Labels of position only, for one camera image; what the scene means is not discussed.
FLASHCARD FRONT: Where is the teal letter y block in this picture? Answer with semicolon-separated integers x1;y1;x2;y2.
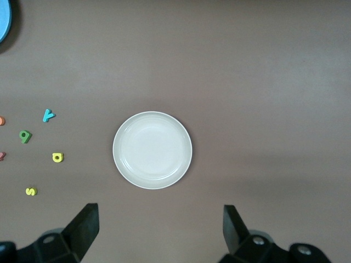
42;108;56;123

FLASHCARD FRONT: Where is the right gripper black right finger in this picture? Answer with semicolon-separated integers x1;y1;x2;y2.
218;204;331;263

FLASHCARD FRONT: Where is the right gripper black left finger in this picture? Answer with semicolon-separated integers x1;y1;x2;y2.
0;202;100;263

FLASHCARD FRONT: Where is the blue round plate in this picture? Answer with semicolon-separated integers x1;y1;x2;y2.
0;0;13;44

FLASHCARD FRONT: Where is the beige round plate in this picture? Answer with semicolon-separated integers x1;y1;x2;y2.
112;111;193;190

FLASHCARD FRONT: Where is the brown table cover mat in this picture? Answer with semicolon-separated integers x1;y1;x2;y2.
0;0;351;263

